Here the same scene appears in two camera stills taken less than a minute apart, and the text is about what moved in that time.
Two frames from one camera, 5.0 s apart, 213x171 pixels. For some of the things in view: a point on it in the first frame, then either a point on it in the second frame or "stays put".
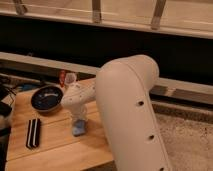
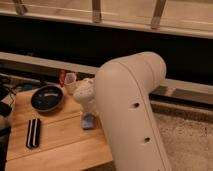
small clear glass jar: [70, 78] stays put
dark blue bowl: [46, 98] stays put
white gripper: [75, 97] → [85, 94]
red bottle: [62, 77] stays put
